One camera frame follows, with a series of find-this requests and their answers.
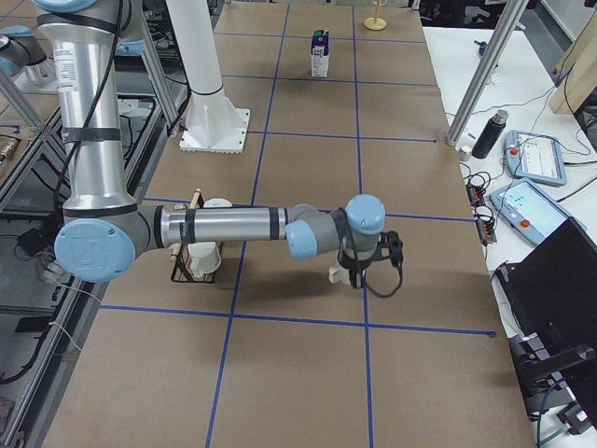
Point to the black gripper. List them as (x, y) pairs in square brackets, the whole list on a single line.
[(353, 262)]

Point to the white mug with grey inside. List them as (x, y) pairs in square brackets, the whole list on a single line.
[(339, 275)]

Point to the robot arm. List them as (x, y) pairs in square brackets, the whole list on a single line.
[(19, 49)]

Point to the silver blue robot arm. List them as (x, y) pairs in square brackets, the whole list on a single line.
[(105, 230)]

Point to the blue white milk carton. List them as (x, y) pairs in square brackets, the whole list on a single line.
[(320, 53)]

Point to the white mug near in rack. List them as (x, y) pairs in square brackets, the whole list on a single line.
[(204, 258)]

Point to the white mug in rack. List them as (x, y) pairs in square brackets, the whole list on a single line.
[(204, 258), (217, 203)]

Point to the white mug far in rack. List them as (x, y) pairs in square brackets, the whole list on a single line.
[(217, 203)]

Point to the near blue teach pendant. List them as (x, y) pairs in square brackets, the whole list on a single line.
[(529, 210)]

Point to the blue teach pendant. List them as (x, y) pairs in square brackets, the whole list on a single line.
[(535, 156), (529, 210)]

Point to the black laptop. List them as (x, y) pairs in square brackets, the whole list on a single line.
[(552, 292)]

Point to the black water bottle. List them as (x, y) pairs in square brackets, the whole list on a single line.
[(489, 135)]

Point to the far blue teach pendant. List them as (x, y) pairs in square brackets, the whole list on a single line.
[(535, 156)]

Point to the wooden stand with round base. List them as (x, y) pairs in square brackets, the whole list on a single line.
[(376, 22)]

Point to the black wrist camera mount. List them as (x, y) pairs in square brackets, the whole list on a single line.
[(392, 249)]

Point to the black wire mug rack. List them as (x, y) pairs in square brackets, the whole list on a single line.
[(181, 272)]

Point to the white pedestal column base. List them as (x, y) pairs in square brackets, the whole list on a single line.
[(212, 123)]

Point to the aluminium frame post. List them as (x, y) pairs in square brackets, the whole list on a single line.
[(497, 43)]

